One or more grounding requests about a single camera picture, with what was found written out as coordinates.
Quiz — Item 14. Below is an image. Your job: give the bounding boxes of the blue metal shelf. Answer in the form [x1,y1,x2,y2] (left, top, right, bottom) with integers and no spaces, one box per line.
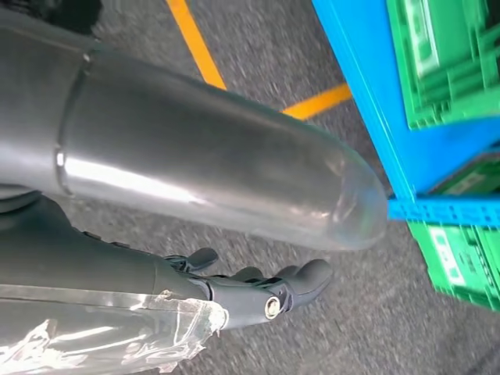
[312,0,500,230]

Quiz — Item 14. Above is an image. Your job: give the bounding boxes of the clear plastic wrap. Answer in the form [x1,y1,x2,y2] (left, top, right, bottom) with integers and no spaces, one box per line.
[0,283,229,375]

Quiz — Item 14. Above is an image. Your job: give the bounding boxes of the green plastic crate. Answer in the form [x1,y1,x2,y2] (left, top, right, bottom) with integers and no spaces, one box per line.
[408,221,500,313]
[386,0,500,130]
[429,155,500,197]

